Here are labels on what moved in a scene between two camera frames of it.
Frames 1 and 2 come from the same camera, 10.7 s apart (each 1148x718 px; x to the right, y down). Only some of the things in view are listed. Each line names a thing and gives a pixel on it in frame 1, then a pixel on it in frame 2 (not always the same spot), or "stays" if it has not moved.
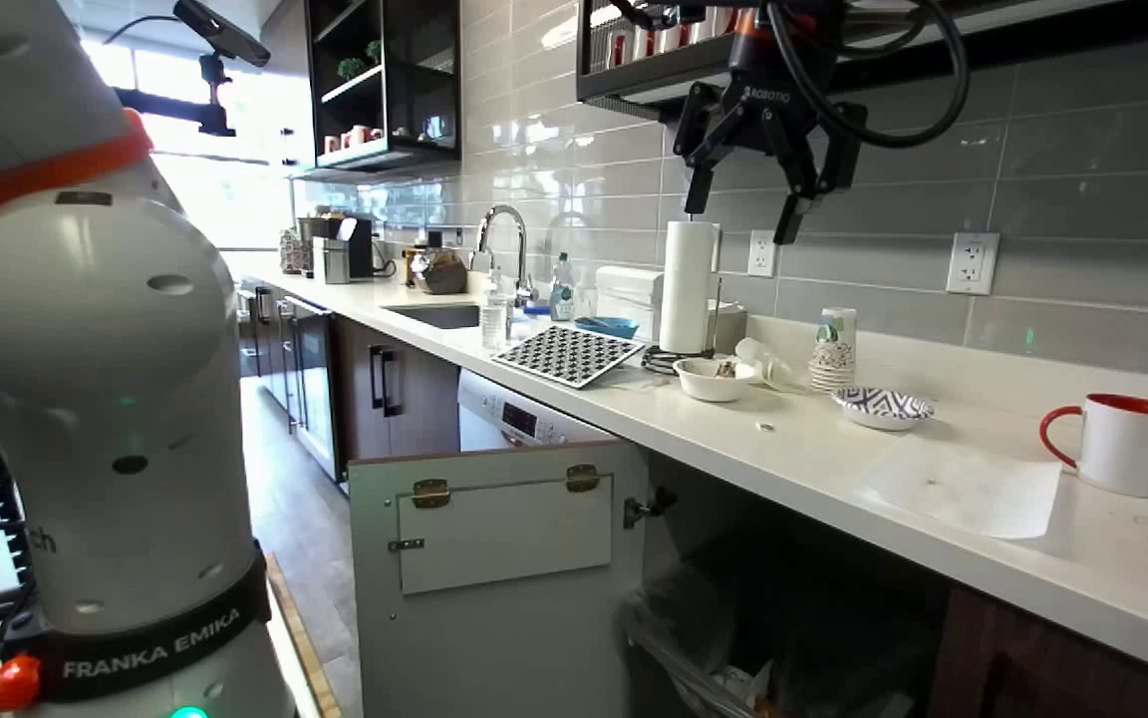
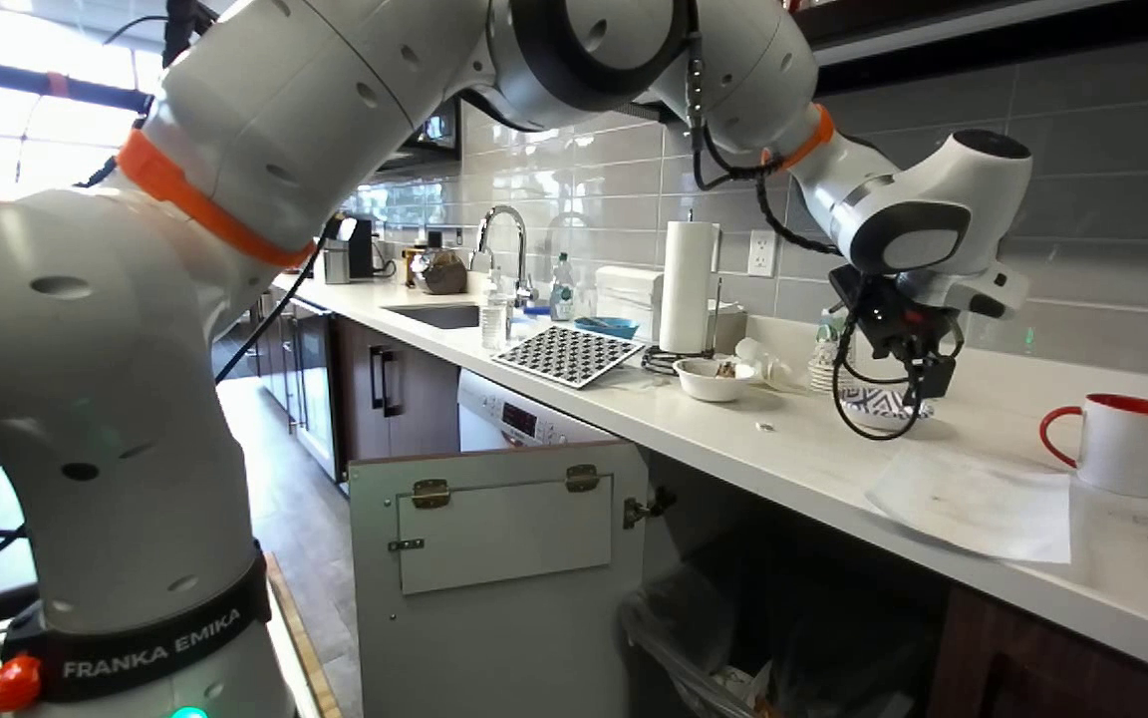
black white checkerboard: [568, 357] stays
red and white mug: [1128, 446] stays
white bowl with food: [718, 380] stays
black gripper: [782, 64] → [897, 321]
